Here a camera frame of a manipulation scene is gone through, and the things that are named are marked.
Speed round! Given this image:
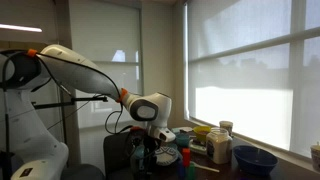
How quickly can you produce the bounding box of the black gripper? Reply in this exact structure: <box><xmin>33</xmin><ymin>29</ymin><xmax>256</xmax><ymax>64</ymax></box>
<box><xmin>132</xmin><ymin>128</ymin><xmax>162</xmax><ymax>172</ymax></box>

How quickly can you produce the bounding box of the blue block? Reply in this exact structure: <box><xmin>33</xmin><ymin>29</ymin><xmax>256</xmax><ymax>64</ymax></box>
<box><xmin>177</xmin><ymin>160</ymin><xmax>186</xmax><ymax>180</ymax></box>

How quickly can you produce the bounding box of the orange block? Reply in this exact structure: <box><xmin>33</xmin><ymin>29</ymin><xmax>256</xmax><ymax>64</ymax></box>
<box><xmin>182</xmin><ymin>147</ymin><xmax>191</xmax><ymax>168</ymax></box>

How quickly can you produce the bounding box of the green block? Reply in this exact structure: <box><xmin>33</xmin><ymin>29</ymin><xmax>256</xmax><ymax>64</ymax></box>
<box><xmin>186</xmin><ymin>162</ymin><xmax>196</xmax><ymax>180</ymax></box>

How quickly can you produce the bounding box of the small teal bowl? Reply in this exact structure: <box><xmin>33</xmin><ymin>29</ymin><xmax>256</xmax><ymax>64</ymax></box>
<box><xmin>175</xmin><ymin>132</ymin><xmax>191</xmax><ymax>148</ymax></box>

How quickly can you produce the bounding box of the flat green white box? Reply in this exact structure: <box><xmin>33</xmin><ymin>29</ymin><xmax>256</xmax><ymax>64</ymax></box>
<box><xmin>188</xmin><ymin>138</ymin><xmax>208</xmax><ymax>156</ymax></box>

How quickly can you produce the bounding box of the white plastic spoon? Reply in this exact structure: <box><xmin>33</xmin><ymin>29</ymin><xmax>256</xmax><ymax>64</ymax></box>
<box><xmin>191</xmin><ymin>161</ymin><xmax>221</xmax><ymax>174</ymax></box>

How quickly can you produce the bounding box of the yellow bowl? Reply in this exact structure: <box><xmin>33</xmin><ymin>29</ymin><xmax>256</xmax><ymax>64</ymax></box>
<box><xmin>192</xmin><ymin>125</ymin><xmax>213</xmax><ymax>143</ymax></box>

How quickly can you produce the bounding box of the white lidded jar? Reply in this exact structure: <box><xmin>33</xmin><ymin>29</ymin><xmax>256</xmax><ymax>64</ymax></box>
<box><xmin>205</xmin><ymin>127</ymin><xmax>234</xmax><ymax>165</ymax></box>

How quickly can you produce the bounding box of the dark blue bowl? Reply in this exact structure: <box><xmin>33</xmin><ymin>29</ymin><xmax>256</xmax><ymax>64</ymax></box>
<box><xmin>232</xmin><ymin>145</ymin><xmax>279</xmax><ymax>177</ymax></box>

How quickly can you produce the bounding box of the narrow white roller blind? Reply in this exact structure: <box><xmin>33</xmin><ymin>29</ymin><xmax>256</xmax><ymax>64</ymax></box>
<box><xmin>68</xmin><ymin>0</ymin><xmax>144</xmax><ymax>130</ymax></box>

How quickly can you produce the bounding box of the large white roller blind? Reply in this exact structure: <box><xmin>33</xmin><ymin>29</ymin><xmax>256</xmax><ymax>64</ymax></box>
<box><xmin>185</xmin><ymin>0</ymin><xmax>320</xmax><ymax>160</ymax></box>

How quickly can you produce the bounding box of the white cup with print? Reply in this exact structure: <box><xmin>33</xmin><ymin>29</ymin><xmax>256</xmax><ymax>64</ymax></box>
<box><xmin>309</xmin><ymin>141</ymin><xmax>320</xmax><ymax>173</ymax></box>

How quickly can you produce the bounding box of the ceiling light strip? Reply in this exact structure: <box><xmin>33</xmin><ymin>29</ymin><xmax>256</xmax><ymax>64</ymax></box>
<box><xmin>0</xmin><ymin>23</ymin><xmax>44</xmax><ymax>34</ymax></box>

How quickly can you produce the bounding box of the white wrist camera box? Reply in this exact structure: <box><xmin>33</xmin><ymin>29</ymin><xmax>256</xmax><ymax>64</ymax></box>
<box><xmin>149</xmin><ymin>125</ymin><xmax>177</xmax><ymax>144</ymax></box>

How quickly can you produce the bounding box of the red cable wrap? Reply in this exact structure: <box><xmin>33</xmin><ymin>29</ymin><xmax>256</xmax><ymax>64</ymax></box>
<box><xmin>129</xmin><ymin>125</ymin><xmax>145</xmax><ymax>133</ymax></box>

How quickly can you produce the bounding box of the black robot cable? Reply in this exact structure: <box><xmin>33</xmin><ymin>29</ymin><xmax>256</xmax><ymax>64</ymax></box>
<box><xmin>0</xmin><ymin>49</ymin><xmax>135</xmax><ymax>136</ymax></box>

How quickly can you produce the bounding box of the orange cable clip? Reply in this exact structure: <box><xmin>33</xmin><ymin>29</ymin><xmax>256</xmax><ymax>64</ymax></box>
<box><xmin>26</xmin><ymin>48</ymin><xmax>39</xmax><ymax>58</ymax></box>
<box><xmin>115</xmin><ymin>87</ymin><xmax>129</xmax><ymax>104</ymax></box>

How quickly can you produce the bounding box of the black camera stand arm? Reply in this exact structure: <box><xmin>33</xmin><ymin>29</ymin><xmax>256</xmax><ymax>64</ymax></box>
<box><xmin>31</xmin><ymin>87</ymin><xmax>110</xmax><ymax>141</ymax></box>

